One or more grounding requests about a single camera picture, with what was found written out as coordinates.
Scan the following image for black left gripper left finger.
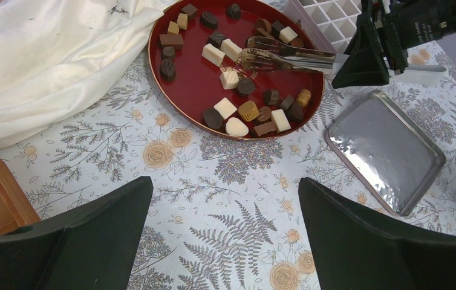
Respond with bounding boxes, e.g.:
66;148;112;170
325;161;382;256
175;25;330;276
0;176;153;289

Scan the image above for silver metal tongs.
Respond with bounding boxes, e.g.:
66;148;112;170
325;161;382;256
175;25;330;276
240;36;349;76

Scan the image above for red round tray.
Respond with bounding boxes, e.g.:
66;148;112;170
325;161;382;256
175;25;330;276
148;1;325;140

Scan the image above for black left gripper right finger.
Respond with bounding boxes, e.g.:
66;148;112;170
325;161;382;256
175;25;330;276
298;178;456;289

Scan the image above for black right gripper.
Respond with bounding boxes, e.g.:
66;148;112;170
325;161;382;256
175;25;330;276
332;1;408;89

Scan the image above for pink tin with white dividers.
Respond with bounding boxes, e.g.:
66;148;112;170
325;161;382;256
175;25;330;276
282;0;362;53

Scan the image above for floral table mat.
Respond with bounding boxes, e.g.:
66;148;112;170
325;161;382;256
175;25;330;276
0;44;456;289

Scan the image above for silver tin lid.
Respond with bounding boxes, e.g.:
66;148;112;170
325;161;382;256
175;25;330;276
324;90;446;216

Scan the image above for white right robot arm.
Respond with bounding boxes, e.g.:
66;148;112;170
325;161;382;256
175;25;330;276
331;1;456;89

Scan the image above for cream cloth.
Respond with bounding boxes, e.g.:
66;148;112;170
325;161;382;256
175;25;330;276
0;1;172;149

